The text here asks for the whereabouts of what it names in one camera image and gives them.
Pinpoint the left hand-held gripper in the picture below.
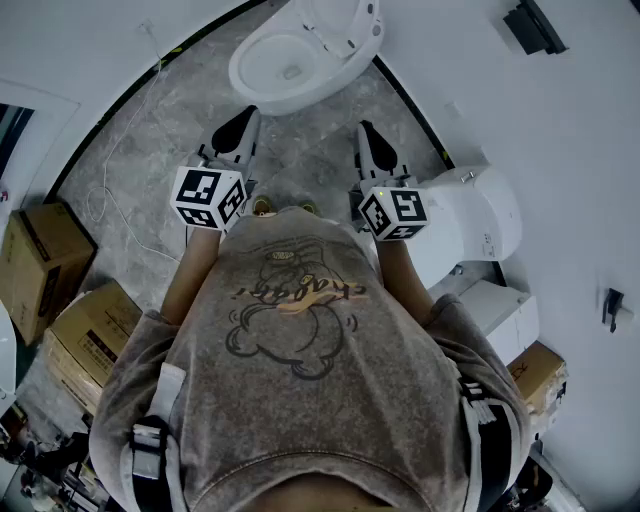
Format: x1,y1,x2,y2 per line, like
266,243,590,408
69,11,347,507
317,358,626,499
168,105,263,235

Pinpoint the person's right forearm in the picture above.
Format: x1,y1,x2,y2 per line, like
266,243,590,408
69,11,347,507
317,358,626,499
372,237,437,329

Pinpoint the white toilet bowl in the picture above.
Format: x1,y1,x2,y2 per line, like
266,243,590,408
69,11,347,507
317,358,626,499
228,0,386,117

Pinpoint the person's left forearm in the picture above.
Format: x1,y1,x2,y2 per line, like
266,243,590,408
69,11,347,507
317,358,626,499
159,227,224,327

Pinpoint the dark wall opening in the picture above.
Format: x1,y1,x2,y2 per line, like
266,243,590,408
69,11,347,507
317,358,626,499
0,102,35,179

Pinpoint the black wall holder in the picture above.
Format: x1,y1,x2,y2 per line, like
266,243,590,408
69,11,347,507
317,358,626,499
502,0,569,57

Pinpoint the small cardboard box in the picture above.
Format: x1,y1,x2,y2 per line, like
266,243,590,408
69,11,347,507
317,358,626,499
505,341,569,417

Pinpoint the grey printed t-shirt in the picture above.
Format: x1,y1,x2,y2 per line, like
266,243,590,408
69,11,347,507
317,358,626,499
89,205,532,512

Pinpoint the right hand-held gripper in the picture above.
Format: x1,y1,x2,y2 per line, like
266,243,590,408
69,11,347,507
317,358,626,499
348,120,432,243

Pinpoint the cardboard box with dark label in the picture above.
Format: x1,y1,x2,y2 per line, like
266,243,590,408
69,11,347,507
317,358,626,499
42,279,145,417

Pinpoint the black wall hook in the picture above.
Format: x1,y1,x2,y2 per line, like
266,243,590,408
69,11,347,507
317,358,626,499
601,287,635,335

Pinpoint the black and white harness strap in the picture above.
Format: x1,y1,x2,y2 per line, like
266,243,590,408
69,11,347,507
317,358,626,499
456,369,527,512
119,362,189,512

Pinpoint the white cable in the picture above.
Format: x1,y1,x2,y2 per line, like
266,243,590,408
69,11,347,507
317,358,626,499
85,27,181,264

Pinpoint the dark cluttered shelving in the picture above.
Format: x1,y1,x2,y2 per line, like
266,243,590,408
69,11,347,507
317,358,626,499
0,399,112,512

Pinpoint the white carton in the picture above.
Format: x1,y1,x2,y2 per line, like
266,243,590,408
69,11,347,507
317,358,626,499
457,278,541,367

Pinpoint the cardboard box with black stripes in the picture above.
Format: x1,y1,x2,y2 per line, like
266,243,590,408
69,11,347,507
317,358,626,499
0,201,99,347

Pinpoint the white smart toilet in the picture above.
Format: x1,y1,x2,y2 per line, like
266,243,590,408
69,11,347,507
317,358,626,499
399,166,524,292

